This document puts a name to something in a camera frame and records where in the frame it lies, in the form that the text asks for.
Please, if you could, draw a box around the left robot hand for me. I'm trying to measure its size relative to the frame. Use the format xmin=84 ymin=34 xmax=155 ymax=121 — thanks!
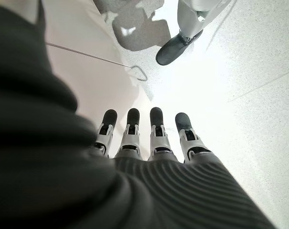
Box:
xmin=0 ymin=3 xmax=276 ymax=229

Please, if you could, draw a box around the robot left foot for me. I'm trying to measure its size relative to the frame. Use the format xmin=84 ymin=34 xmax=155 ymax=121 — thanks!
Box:
xmin=155 ymin=30 xmax=205 ymax=66

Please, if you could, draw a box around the robot left leg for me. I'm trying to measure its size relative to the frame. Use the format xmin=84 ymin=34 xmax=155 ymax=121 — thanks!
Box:
xmin=176 ymin=0 xmax=231 ymax=40

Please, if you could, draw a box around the thin grey floor cord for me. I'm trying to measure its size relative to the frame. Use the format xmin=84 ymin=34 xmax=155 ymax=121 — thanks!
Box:
xmin=126 ymin=64 xmax=149 ymax=82

